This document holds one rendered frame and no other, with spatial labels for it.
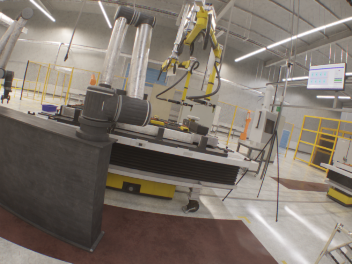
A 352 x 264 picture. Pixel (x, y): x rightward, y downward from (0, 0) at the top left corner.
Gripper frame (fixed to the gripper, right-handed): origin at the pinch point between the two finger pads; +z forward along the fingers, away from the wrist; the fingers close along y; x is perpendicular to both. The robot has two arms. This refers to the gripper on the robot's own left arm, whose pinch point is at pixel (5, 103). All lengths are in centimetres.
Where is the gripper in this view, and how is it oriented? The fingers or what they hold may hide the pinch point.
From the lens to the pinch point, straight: 269.7
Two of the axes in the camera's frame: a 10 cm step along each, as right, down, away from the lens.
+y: -0.3, 1.1, -9.9
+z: -2.3, 9.7, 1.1
